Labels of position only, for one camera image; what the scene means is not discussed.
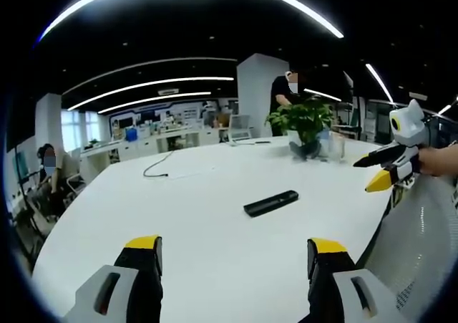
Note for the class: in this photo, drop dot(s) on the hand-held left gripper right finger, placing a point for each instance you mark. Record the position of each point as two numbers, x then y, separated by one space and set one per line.
329 287

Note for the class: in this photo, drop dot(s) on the white mesh office chair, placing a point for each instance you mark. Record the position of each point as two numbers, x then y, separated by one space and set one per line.
422 258

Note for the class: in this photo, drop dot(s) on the black remote control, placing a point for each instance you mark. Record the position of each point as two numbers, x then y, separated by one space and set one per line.
271 203

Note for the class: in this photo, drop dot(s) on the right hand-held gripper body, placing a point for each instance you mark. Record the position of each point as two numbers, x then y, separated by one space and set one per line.
411 126

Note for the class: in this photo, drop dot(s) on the blue box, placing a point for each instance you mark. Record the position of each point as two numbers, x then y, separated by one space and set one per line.
131 134

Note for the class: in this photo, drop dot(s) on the green potted plant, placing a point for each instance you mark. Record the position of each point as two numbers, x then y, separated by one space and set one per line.
304 120

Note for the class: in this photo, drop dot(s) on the person's right hand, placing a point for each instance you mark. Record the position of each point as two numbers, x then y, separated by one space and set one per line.
440 162

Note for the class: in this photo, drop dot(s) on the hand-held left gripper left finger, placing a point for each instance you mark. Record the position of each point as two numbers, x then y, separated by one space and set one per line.
132 287

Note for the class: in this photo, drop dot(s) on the small black flat object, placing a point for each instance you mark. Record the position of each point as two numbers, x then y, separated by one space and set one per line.
263 142

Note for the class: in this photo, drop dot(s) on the clear glass container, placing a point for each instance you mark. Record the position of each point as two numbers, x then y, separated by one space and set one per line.
336 147

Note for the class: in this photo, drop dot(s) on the grey office chair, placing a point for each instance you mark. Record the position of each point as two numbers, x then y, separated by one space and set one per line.
76 184

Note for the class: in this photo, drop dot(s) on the white square pillar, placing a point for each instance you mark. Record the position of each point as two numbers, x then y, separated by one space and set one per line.
48 122
254 104

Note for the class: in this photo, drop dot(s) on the white counter with cabinets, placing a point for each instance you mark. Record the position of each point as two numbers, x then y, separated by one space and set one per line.
143 145

